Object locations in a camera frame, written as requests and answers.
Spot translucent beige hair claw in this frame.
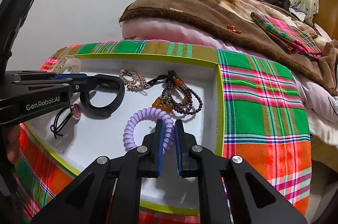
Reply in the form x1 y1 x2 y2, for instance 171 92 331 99
50 56 81 74

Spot purple spiral hair tie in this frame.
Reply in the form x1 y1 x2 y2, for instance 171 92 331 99
123 106 175 157

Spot dark beaded amber bracelet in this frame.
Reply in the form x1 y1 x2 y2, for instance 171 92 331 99
147 69 204 116

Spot pink white quilt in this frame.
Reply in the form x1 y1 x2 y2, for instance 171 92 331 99
121 17 337 147

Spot gold rhinestone hair clip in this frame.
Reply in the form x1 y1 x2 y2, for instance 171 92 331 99
119 69 151 92

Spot wooden wardrobe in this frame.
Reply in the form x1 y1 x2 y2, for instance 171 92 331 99
313 0 337 40

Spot plaid red green cloth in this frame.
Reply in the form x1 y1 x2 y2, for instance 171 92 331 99
16 40 312 223

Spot yellow white shallow box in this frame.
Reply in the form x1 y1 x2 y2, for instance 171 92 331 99
24 53 224 215

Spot black wristband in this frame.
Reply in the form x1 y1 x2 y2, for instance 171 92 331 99
80 74 125 119

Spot person's left hand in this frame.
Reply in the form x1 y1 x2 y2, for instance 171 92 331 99
5 125 21 164

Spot folded plaid cloth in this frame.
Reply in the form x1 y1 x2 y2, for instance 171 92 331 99
250 12 322 60

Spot black elastic bead hair tie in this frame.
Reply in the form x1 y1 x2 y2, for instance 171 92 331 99
50 103 83 139

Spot brown fleece blanket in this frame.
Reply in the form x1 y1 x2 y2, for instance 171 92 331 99
119 0 337 96

